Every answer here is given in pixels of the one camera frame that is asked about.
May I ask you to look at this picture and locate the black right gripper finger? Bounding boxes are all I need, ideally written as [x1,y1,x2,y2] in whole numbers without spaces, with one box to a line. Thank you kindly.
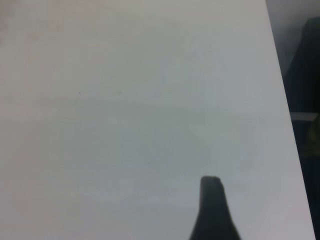
[188,175,242,240]

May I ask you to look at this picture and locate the grey background bar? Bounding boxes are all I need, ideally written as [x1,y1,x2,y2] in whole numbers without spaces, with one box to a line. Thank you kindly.
[290,112,319,122]

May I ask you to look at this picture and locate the dark background chair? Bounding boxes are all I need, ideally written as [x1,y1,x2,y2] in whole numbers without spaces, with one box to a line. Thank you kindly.
[284,16,320,240]

